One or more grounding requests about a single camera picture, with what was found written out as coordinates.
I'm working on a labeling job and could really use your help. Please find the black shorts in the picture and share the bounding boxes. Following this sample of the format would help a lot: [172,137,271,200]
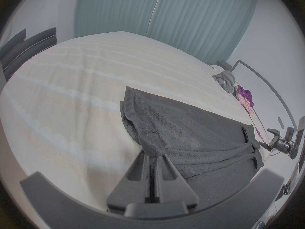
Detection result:
[120,86,264,206]

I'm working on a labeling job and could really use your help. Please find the grey garment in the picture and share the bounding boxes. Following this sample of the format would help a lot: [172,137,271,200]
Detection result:
[213,70,236,94]

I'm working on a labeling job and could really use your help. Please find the blue-green curtain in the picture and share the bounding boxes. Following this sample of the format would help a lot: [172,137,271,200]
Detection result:
[75,0,165,38]
[145,0,258,64]

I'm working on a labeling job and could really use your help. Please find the pile of clothes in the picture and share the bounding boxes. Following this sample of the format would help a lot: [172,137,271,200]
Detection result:
[234,85,266,142]

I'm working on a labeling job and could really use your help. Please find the bed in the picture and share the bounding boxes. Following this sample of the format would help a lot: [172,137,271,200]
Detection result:
[0,28,271,212]

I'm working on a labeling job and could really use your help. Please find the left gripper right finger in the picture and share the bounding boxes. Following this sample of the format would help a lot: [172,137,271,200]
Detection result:
[153,154,199,205]

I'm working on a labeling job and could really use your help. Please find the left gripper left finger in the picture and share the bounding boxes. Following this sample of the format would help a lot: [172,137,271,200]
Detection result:
[106,151,153,210]

